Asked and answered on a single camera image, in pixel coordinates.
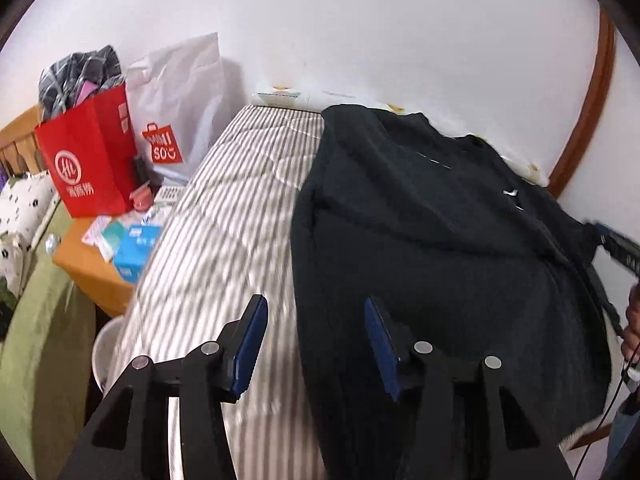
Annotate black sweatshirt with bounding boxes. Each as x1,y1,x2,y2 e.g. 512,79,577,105
291,105,612,479

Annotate light blue fleece sleeve forearm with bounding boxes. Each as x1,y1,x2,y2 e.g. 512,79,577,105
598,364,640,480

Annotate plaid grey clothing in bag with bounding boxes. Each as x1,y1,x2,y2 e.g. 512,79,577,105
38,46,124,122

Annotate person's right hand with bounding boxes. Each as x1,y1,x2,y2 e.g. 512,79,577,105
620,284,640,364

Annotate striped quilted mattress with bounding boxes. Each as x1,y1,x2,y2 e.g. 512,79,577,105
108,105,326,479

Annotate white round bin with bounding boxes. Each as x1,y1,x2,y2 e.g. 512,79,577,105
91,315,125,393

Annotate blue cardboard box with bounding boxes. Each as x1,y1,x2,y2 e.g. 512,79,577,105
113,224,162,284

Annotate orange wooden bedside table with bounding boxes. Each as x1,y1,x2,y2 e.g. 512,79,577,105
53,218,134,318

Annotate white medicine packets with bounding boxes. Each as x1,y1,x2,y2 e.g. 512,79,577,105
81,206,171,262

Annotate pink small container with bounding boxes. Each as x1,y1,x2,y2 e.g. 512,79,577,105
129,182,154,212

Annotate green bed blanket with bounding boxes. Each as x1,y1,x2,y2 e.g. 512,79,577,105
0,199,97,480

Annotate white Miniso shopping bag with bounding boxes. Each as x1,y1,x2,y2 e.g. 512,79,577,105
125,32,231,184

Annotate red paper shopping bag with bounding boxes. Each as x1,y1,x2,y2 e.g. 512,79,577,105
36,84,138,218

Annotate white spotted pillow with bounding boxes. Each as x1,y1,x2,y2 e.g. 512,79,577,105
1,171,60,288

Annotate wooden headboard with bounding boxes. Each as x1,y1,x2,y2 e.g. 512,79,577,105
0,105,47,177

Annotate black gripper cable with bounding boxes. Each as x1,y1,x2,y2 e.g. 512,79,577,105
569,259,640,480

